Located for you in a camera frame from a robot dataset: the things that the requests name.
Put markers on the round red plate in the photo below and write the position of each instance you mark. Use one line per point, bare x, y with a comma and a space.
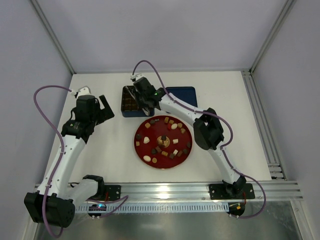
168, 155

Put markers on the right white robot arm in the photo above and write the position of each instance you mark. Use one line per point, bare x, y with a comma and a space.
207, 128

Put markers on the blue box lid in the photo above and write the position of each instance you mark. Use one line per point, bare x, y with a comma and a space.
184, 93

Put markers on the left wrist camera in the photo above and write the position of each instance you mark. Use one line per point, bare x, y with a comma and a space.
85, 90

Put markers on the white heart chocolate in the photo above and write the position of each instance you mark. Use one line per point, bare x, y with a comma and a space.
146, 140

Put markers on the white oval chocolate bottom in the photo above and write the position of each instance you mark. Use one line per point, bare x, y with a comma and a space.
146, 158

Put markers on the mounting plate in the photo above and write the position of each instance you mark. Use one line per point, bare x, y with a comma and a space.
225, 192
111, 192

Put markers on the right mounting plate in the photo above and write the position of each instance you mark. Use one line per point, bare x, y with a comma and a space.
225, 192

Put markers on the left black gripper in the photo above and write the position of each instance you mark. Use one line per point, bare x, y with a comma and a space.
100, 113

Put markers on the tan square chocolate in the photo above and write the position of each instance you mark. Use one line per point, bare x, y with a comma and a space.
148, 125

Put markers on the right aluminium side rail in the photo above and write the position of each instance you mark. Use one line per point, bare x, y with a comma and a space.
270, 149

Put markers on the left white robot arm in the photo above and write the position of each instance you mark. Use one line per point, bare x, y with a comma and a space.
53, 203

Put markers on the blue chocolate box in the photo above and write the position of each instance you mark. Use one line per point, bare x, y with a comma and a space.
130, 105

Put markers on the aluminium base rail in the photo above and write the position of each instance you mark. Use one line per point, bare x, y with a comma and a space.
186, 197

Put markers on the left mounting plate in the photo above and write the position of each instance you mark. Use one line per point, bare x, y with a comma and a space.
111, 192

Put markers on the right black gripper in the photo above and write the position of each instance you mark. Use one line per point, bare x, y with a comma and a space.
139, 99

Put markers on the white cube chocolate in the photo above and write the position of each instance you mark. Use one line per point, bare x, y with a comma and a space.
175, 141

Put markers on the white oval chocolate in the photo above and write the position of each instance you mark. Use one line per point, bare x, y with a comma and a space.
146, 158
174, 126

